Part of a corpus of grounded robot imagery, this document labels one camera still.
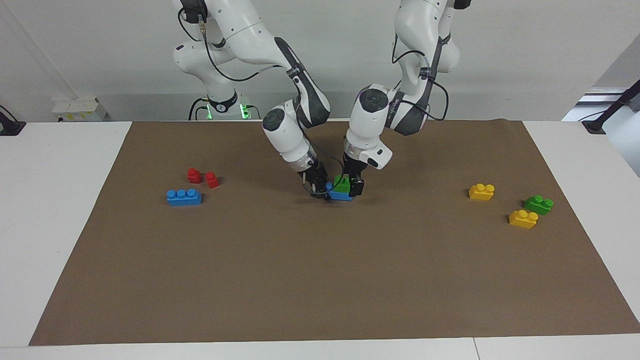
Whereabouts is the blue three-stud toy block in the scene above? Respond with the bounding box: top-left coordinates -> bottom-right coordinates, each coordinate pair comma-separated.
325,182 -> 354,202
166,188 -> 203,207

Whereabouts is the yellow two-stud toy block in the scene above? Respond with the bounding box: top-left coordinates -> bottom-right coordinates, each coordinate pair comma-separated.
468,183 -> 496,201
508,210 -> 539,230

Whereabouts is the brown table mat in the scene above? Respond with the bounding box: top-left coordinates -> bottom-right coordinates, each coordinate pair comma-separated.
28,119 -> 640,347

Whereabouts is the black stand leg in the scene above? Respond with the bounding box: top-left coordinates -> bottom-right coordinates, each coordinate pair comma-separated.
582,80 -> 640,135

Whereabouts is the black table clamp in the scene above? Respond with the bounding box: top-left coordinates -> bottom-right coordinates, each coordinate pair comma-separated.
0,105 -> 27,137

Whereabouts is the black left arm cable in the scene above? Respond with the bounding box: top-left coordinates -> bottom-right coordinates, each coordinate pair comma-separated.
391,32 -> 450,122

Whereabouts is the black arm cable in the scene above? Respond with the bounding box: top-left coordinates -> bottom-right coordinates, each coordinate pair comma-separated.
391,32 -> 450,122
177,7 -> 296,83

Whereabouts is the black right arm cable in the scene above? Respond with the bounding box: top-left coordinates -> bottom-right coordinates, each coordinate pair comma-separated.
177,7 -> 296,83

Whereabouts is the black right base cable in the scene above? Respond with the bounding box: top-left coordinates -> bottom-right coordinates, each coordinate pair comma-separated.
188,97 -> 209,121

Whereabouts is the white wall socket box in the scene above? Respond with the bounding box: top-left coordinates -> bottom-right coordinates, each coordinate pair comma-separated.
51,97 -> 107,122

